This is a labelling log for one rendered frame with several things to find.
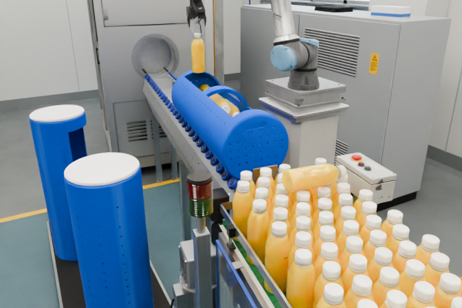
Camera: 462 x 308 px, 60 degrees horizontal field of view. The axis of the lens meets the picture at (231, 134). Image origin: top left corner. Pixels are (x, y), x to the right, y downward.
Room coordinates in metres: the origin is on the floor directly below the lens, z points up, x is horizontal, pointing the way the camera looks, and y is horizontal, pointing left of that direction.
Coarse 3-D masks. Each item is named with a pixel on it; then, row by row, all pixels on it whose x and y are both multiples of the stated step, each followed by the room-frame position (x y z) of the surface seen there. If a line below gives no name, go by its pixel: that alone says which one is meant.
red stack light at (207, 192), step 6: (186, 180) 0.87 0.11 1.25; (192, 186) 0.85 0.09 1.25; (198, 186) 0.84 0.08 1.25; (204, 186) 0.85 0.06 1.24; (210, 186) 0.86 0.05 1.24; (192, 192) 0.85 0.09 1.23; (198, 192) 0.85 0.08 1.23; (204, 192) 0.85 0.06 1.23; (210, 192) 0.86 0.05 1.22; (192, 198) 0.85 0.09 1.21; (198, 198) 0.85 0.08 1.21; (204, 198) 0.85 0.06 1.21
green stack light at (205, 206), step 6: (210, 198) 0.86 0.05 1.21; (192, 204) 0.85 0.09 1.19; (198, 204) 0.84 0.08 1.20; (204, 204) 0.85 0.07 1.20; (210, 204) 0.86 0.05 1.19; (192, 210) 0.85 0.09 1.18; (198, 210) 0.84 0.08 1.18; (204, 210) 0.85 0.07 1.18; (210, 210) 0.86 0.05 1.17; (192, 216) 0.85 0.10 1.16; (198, 216) 0.85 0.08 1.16; (204, 216) 0.85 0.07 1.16
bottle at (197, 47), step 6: (192, 42) 2.13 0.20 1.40; (198, 42) 2.11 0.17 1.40; (192, 48) 2.12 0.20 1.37; (198, 48) 2.11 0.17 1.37; (204, 48) 2.14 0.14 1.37; (192, 54) 2.12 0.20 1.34; (198, 54) 2.11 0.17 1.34; (204, 54) 2.13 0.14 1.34; (192, 60) 2.12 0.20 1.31; (198, 60) 2.11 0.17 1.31; (204, 60) 2.13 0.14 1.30; (192, 66) 2.12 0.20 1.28; (198, 66) 2.11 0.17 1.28; (204, 66) 2.13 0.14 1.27; (198, 72) 2.11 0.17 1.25
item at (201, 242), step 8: (192, 232) 0.88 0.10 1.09; (208, 232) 0.87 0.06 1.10; (200, 240) 0.86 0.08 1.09; (208, 240) 0.86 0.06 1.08; (200, 248) 0.86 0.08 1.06; (208, 248) 0.86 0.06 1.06; (200, 256) 0.86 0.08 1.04; (208, 256) 0.86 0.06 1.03; (200, 264) 0.85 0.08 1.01; (208, 264) 0.86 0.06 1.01; (200, 272) 0.85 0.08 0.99; (208, 272) 0.86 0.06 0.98; (200, 280) 0.85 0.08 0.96; (208, 280) 0.86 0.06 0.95; (200, 288) 0.85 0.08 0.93; (208, 288) 0.86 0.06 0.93; (200, 296) 0.85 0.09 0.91; (208, 296) 0.86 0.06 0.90; (200, 304) 0.85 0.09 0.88; (208, 304) 0.86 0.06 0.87
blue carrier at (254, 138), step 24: (192, 72) 2.18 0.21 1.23; (192, 96) 1.87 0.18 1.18; (240, 96) 1.84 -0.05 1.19; (192, 120) 1.77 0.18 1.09; (216, 120) 1.53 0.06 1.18; (240, 120) 1.41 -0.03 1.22; (264, 120) 1.44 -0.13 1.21; (216, 144) 1.45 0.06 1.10; (240, 144) 1.41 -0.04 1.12; (264, 144) 1.44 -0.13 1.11; (288, 144) 1.48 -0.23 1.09; (240, 168) 1.41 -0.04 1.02
